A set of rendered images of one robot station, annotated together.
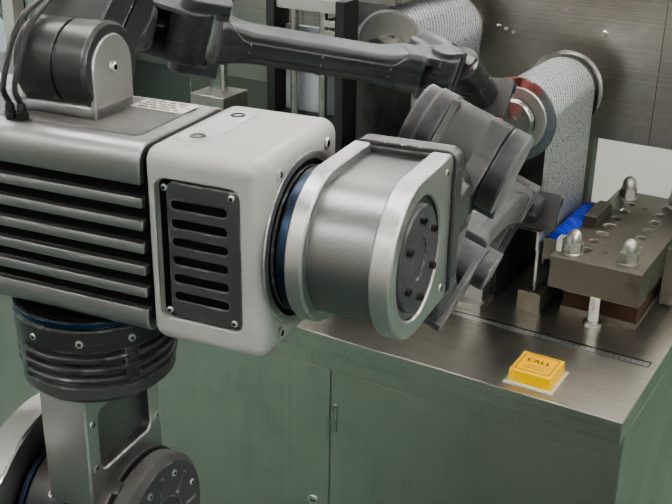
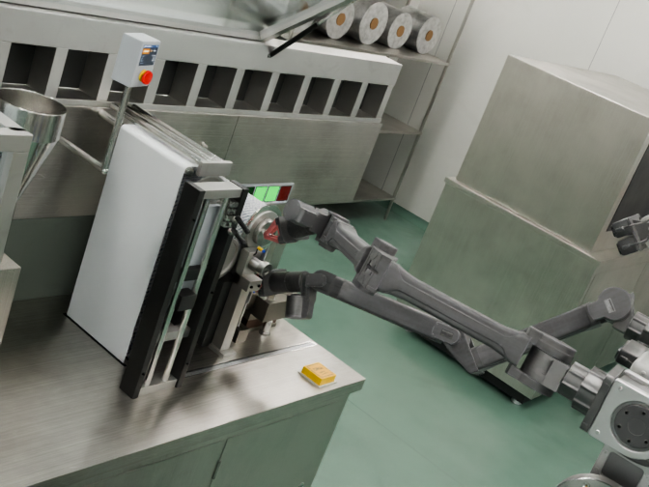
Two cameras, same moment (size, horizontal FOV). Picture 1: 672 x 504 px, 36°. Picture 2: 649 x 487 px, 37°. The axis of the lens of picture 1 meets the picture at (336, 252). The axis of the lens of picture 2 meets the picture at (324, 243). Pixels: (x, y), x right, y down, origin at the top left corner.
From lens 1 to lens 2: 256 cm
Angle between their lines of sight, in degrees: 80
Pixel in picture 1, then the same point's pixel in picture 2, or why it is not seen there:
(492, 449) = (297, 429)
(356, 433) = (226, 471)
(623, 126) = not seen: hidden behind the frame
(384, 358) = (273, 411)
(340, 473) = not seen: outside the picture
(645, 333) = (279, 326)
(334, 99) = (222, 255)
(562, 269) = (272, 309)
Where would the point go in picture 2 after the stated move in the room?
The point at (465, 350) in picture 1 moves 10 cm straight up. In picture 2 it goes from (280, 382) to (293, 350)
